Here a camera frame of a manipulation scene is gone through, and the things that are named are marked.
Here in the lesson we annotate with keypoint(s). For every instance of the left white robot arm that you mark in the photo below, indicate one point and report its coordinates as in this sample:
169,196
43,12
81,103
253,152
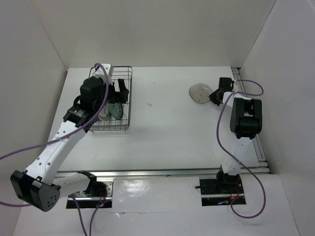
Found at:
37,185

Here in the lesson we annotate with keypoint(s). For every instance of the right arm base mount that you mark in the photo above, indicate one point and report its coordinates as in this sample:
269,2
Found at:
216,193

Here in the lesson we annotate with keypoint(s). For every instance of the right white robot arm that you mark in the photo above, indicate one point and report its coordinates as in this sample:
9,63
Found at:
230,170

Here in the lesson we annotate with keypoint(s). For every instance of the aluminium rail right side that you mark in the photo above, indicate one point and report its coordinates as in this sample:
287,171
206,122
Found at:
248,119

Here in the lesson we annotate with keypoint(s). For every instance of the clear grey glass plate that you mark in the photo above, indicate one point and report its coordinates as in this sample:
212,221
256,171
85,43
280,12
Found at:
200,93

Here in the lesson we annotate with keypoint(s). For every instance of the aluminium rail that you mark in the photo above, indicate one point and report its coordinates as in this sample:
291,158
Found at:
248,119
161,173

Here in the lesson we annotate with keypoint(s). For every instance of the blue patterned plate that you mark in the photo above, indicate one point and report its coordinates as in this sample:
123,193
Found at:
116,110

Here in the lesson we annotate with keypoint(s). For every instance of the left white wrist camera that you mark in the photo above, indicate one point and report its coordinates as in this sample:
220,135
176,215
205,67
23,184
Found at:
104,71

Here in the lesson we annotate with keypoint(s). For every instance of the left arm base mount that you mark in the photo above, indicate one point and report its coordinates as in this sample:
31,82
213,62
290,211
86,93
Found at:
100,197

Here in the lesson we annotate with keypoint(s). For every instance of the teal red rimmed plate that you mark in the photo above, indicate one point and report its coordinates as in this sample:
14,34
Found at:
105,114

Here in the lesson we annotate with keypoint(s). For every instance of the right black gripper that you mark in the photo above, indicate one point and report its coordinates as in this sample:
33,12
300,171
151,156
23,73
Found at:
213,99

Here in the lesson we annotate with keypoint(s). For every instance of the grey wire dish rack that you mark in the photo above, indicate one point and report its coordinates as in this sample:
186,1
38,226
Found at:
113,125

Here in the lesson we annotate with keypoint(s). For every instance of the aluminium rail front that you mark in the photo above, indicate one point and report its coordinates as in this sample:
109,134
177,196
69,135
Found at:
161,173

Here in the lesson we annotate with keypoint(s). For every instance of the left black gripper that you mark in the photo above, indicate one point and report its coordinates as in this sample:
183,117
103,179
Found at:
121,97

